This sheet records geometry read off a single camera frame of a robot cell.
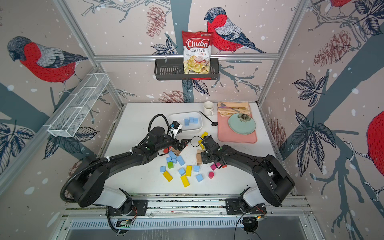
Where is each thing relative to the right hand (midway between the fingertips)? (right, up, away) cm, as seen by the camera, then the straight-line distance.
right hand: (206, 155), depth 90 cm
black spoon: (+7, +18, +18) cm, 26 cm away
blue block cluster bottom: (-23, -3, 0) cm, 24 cm away
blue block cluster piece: (-10, +21, +19) cm, 30 cm away
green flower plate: (+27, +18, +18) cm, 38 cm away
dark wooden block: (-19, +1, +3) cm, 19 cm away
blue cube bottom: (-5, -11, -7) cm, 14 cm away
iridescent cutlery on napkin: (+16, +32, +29) cm, 46 cm away
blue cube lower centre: (-15, -8, -5) cm, 18 cm away
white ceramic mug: (+2, +30, +18) cm, 34 cm away
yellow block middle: (-11, -8, -4) cm, 14 cm away
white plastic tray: (-19, +24, +21) cm, 37 cm away
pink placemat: (+15, +11, +14) cm, 23 cm away
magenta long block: (+4, -6, -2) cm, 8 cm away
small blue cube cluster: (-22, 0, +2) cm, 22 cm away
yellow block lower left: (-23, -11, -6) cm, 26 cm away
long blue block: (-14, +19, +19) cm, 31 cm away
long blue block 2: (-16, -4, 0) cm, 16 cm away
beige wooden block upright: (-5, -2, -2) cm, 5 cm away
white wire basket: (-69, +21, -19) cm, 74 cm away
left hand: (-11, +15, -8) cm, 20 cm away
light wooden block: (-19, +7, -13) cm, 24 cm away
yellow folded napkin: (+18, +27, +24) cm, 40 cm away
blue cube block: (-7, +21, +17) cm, 28 cm away
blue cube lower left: (-27, -8, -3) cm, 28 cm away
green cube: (-22, -5, -2) cm, 23 cm away
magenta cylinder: (+2, -9, -7) cm, 12 cm away
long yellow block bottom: (-13, -13, -7) cm, 20 cm away
